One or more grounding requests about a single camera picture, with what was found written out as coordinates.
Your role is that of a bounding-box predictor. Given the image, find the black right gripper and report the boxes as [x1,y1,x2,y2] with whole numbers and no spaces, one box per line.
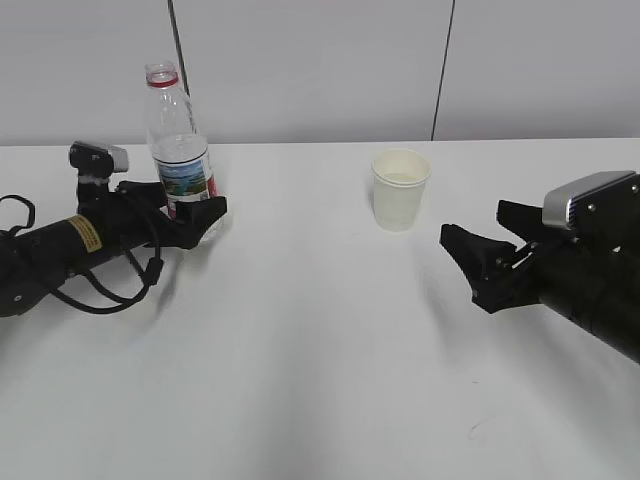
[440,200,639,314]

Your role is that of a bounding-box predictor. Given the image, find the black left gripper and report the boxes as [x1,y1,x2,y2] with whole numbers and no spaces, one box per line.
[76,176,228,248]

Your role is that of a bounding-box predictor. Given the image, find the clear plastic water bottle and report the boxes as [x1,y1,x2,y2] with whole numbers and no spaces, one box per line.
[145,61,218,220]

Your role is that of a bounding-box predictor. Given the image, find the white paper cup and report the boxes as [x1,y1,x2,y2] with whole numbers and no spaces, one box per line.
[371,148,432,232]

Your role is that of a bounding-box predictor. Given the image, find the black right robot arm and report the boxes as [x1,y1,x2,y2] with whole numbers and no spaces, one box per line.
[440,200,639,361]

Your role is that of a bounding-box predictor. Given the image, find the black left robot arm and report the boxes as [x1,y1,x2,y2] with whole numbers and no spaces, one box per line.
[1,181,227,317]

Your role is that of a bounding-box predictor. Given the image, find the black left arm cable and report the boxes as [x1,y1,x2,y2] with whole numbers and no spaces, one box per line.
[0,192,164,315]

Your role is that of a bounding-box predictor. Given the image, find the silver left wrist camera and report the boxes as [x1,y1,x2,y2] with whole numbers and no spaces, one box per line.
[69,141,129,179]

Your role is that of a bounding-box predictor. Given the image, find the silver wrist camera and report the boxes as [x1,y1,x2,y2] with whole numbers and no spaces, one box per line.
[69,141,129,179]
[542,170,639,234]

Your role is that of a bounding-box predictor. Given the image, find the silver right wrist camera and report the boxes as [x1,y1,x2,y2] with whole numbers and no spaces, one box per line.
[542,170,639,234]

